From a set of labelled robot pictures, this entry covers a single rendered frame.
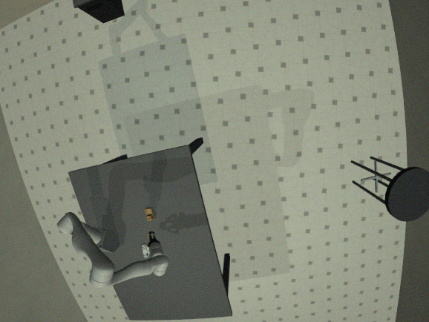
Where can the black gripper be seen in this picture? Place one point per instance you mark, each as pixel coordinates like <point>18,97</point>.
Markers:
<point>152,238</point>

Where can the tan rectangular tray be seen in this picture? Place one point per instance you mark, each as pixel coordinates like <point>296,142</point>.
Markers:
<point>149,211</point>

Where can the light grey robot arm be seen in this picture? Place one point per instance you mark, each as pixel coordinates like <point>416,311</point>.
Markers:
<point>102,271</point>

